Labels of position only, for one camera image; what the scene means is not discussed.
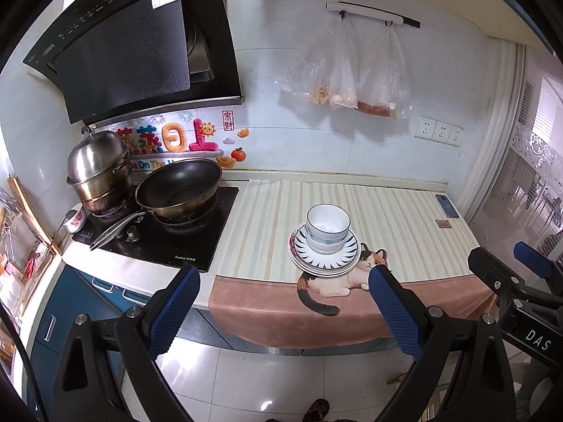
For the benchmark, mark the person's brown sandal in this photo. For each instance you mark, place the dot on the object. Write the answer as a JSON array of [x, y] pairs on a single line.
[[316, 411]]

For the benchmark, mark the black wok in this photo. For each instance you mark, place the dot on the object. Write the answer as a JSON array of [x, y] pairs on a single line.
[[176, 184]]

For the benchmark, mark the dark blue phone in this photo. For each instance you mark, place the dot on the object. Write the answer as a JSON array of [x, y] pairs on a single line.
[[447, 205]]

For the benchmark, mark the striped cat print mat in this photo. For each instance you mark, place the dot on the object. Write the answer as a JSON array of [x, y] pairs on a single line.
[[264, 215]]

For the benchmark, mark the small white floral cup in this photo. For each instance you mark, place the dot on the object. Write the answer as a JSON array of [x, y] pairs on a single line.
[[74, 220]]

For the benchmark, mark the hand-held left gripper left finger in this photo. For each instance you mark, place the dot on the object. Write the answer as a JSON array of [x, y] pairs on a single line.
[[176, 307]]

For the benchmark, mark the sliding glass door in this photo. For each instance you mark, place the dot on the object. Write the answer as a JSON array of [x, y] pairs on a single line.
[[519, 184]]

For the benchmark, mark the black gas stove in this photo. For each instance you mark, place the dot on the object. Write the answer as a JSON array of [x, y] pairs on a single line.
[[189, 246]]

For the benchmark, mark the colourful wall sticker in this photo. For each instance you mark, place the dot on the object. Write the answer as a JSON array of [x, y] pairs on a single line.
[[176, 138]]

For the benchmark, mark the blue kitchen cabinet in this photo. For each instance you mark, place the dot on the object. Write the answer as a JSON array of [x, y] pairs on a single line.
[[66, 299]]

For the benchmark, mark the white floral print bowl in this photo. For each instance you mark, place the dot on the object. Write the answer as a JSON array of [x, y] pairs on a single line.
[[325, 241]]

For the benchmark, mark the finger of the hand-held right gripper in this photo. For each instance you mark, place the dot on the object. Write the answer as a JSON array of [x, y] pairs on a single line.
[[492, 268], [534, 258]]

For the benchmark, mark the white wall socket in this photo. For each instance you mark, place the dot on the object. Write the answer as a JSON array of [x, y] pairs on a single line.
[[426, 128], [456, 136], [441, 132]]

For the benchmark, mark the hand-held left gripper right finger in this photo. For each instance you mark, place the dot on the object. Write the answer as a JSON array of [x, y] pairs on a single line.
[[396, 316]]

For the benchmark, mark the wooden cutting board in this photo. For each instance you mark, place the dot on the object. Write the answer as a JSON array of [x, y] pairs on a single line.
[[31, 211]]

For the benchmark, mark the steel steamer pot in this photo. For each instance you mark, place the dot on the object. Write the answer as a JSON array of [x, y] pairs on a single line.
[[96, 162]]

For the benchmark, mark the black range hood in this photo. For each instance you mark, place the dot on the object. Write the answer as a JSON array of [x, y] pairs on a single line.
[[123, 52]]

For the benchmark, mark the white blue-striped rim plate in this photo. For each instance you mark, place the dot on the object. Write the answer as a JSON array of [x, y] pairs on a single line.
[[347, 252]]

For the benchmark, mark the white pink floral plate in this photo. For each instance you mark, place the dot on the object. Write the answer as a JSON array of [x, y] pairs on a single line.
[[303, 267]]

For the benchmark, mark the white wall hook rail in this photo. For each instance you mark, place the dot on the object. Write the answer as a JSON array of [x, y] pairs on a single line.
[[374, 11]]

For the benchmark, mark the small brown square tag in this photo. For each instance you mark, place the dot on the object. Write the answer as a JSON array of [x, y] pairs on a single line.
[[442, 223]]

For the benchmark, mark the clear plastic bag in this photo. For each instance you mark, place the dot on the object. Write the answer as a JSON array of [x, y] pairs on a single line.
[[385, 79], [312, 70], [345, 83]]

